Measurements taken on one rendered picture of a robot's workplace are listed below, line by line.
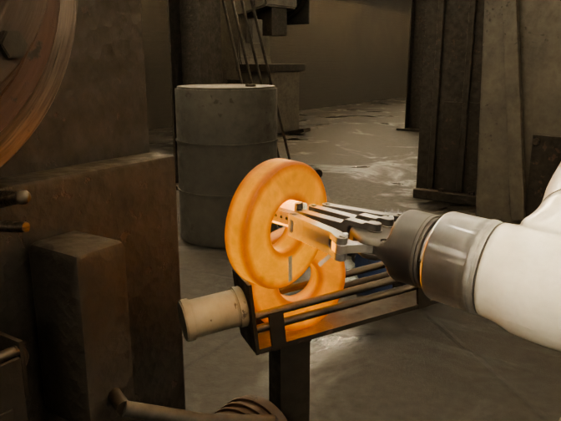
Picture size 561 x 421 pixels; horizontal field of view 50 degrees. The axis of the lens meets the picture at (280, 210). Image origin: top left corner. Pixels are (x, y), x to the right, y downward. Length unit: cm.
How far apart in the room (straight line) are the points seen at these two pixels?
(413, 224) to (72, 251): 40
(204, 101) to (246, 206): 258
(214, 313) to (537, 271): 46
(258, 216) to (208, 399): 134
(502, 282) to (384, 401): 145
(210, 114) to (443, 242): 272
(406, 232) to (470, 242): 7
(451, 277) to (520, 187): 248
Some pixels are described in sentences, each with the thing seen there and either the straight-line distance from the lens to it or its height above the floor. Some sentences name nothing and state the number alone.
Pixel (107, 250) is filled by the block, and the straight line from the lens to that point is 77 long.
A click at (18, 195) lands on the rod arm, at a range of 58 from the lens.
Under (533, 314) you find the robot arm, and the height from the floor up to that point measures 82.
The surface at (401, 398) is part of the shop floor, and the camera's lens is 198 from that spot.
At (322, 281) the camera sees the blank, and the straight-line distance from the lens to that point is 90.
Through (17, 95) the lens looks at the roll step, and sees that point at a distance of 66.
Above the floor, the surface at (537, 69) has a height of 98.
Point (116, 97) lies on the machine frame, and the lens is 96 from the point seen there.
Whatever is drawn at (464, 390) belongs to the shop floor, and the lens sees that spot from 207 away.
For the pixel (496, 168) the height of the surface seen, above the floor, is 51.
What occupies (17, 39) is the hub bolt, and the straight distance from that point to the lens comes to 57.
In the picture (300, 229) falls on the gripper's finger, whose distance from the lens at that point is 65.
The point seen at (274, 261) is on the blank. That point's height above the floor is 79.
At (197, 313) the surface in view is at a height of 68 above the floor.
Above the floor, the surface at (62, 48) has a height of 103.
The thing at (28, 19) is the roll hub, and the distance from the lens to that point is 59.
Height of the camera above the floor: 102
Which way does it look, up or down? 14 degrees down
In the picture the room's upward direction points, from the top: straight up
